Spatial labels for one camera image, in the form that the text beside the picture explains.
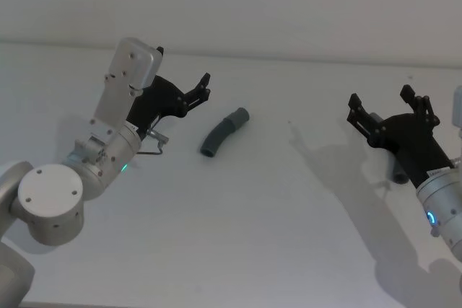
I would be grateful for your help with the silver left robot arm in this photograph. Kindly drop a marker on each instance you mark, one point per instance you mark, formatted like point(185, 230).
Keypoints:
point(50, 196)

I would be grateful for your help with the white table cloth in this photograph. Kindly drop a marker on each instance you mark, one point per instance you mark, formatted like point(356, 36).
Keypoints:
point(252, 221)

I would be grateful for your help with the curved grey plastic pipe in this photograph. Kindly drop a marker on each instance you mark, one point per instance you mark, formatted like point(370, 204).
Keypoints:
point(218, 135)

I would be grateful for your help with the short grey plastic pipe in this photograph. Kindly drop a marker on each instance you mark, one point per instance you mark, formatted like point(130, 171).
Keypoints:
point(400, 177)

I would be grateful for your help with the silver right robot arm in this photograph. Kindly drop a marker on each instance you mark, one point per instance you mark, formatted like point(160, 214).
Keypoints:
point(442, 203)

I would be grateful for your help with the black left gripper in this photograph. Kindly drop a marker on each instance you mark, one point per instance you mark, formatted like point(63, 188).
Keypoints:
point(162, 97)

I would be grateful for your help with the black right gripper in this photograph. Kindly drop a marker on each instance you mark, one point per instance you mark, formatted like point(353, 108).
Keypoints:
point(411, 142)

